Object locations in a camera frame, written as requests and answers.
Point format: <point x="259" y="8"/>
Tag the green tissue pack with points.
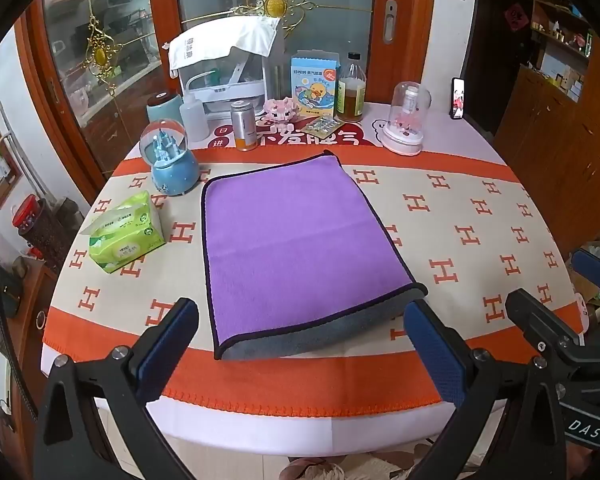
<point x="125" y="232"/>

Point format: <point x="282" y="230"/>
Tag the silver can with orange base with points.
<point x="243" y="127"/>

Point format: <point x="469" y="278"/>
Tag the teal cup with dark lid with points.
<point x="162" y="107"/>

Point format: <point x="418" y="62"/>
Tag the pink block pig toy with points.
<point x="281" y="108"/>

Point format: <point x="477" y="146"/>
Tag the red white printed mat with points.
<point x="300" y="135"/>

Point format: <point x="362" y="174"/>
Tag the white squeeze bottle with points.
<point x="194" y="117"/>

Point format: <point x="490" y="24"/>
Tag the blue snow globe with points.
<point x="167" y="162"/>

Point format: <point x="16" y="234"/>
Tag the smartphone on stand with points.
<point x="458" y="98"/>

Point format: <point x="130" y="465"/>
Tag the red lid jar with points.
<point x="28" y="215"/>

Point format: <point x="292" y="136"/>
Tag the white cloth bag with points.
<point x="230" y="42"/>

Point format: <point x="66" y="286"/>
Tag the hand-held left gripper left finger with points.
<point x="172" y="337"/>

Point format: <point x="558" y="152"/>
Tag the glass bottle with amber liquid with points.
<point x="351" y="92"/>

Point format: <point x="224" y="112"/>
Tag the white countertop appliance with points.
<point x="230" y="77"/>

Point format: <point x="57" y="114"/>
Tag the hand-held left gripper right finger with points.
<point x="432" y="352"/>

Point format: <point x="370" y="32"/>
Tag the orange beige patterned table blanket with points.
<point x="480" y="240"/>

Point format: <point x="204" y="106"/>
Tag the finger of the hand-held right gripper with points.
<point x="535" y="320"/>
<point x="597" y="270"/>

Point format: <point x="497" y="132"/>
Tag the pink base glass dome ornament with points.
<point x="406" y="120"/>

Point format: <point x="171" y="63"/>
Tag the pill blister pack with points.
<point x="322" y="126"/>

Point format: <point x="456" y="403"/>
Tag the blue box with duck print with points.
<point x="312" y="85"/>

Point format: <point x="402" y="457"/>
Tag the low wooden side cabinet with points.
<point x="25" y="360"/>

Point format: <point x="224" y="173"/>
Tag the purple grey towel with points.
<point x="290" y="245"/>

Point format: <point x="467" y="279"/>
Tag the wooden cabinet with shelves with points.
<point x="560" y="125"/>

